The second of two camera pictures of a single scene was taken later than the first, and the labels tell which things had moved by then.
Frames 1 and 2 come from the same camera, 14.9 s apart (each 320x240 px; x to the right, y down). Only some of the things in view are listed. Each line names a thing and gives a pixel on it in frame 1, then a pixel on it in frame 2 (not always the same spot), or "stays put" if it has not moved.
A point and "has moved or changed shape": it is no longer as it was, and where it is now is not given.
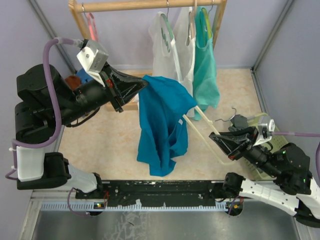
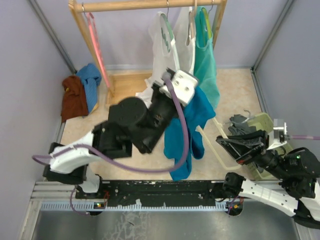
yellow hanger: (208, 23) stays put
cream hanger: (209, 122) -> (222, 127)
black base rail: (154, 193) stays put
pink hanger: (90, 18) stays put
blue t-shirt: (163, 105) has moved or changed shape
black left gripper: (121, 86) -> (156, 92)
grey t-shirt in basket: (239, 122) stays put
